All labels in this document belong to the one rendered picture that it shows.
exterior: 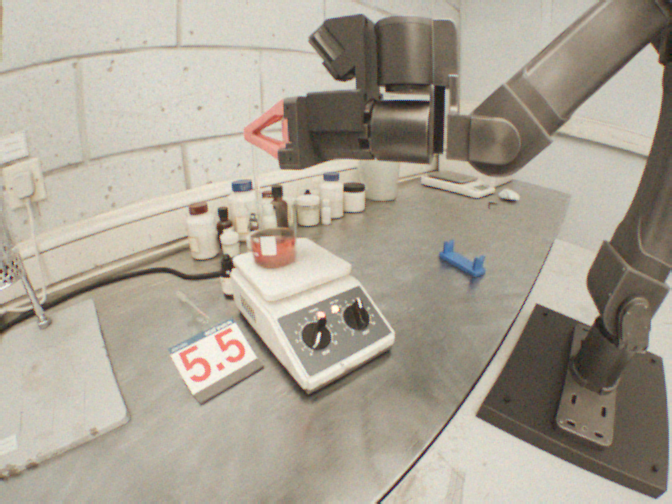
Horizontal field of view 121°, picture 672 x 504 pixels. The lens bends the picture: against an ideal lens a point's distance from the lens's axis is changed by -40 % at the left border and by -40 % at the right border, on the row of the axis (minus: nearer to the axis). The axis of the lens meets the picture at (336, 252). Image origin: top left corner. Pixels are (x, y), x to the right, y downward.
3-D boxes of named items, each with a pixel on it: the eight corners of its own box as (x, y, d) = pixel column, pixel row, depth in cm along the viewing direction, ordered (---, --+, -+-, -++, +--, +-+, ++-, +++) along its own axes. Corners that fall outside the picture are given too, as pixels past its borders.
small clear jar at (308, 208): (312, 228, 75) (311, 202, 72) (292, 224, 77) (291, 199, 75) (324, 221, 80) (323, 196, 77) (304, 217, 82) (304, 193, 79)
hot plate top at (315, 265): (354, 272, 39) (355, 265, 39) (268, 304, 33) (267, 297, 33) (304, 241, 48) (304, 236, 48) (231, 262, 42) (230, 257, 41)
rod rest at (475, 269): (485, 273, 55) (489, 256, 53) (474, 278, 53) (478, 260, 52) (449, 253, 63) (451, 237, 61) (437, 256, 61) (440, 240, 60)
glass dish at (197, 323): (205, 317, 43) (202, 305, 42) (236, 325, 42) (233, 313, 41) (183, 339, 38) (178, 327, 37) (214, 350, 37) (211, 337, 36)
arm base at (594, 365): (589, 373, 19) (652, 400, 15) (593, 280, 32) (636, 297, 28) (549, 429, 22) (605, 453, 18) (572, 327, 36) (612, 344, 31)
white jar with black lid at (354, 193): (354, 214, 84) (354, 188, 81) (335, 209, 89) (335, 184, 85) (369, 209, 89) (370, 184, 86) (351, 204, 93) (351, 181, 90)
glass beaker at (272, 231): (309, 265, 40) (307, 201, 36) (267, 282, 36) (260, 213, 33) (279, 248, 45) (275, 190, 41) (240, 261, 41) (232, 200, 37)
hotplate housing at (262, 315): (395, 349, 38) (402, 296, 34) (306, 400, 30) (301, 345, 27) (301, 278, 54) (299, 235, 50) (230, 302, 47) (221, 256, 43)
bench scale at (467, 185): (477, 200, 102) (479, 187, 100) (418, 184, 120) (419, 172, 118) (496, 193, 113) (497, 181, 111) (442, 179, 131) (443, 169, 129)
